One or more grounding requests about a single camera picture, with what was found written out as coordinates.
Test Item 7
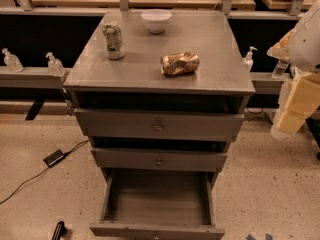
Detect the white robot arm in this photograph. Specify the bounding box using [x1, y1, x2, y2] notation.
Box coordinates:
[267, 0, 320, 139]

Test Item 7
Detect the clear pump bottle far left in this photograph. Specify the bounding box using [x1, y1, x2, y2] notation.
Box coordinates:
[2, 48, 24, 72]

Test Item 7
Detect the grey top drawer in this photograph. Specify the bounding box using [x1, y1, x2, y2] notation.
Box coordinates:
[75, 109, 244, 142]

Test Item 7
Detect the grey middle drawer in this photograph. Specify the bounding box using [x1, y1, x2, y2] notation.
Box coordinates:
[92, 148, 227, 172]

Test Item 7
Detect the clear pump bottle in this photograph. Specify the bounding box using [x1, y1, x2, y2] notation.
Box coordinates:
[46, 52, 66, 77]
[243, 46, 256, 71]
[2, 48, 24, 72]

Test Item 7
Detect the grey wooden drawer cabinet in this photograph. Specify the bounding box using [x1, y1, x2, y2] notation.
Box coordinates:
[63, 9, 256, 185]

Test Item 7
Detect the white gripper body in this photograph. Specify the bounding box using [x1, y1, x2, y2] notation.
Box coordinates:
[267, 29, 320, 79]

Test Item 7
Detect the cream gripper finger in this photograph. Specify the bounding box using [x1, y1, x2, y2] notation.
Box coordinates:
[270, 110, 305, 139]
[285, 75, 320, 118]

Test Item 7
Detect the white ceramic bowl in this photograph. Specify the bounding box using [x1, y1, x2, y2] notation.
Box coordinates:
[141, 9, 172, 34]

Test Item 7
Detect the grey open bottom drawer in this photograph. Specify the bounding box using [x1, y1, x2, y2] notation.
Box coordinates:
[89, 169, 225, 240]

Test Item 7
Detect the black power cable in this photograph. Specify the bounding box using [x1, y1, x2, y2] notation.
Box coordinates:
[0, 139, 90, 206]

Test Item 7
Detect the black power adapter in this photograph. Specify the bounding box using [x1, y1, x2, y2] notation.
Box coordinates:
[43, 150, 64, 168]

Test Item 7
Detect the clear pump bottle right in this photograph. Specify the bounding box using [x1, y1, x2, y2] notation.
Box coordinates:
[243, 46, 256, 71]

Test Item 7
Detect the black cylindrical object on floor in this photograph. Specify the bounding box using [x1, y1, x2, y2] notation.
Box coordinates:
[51, 221, 66, 240]

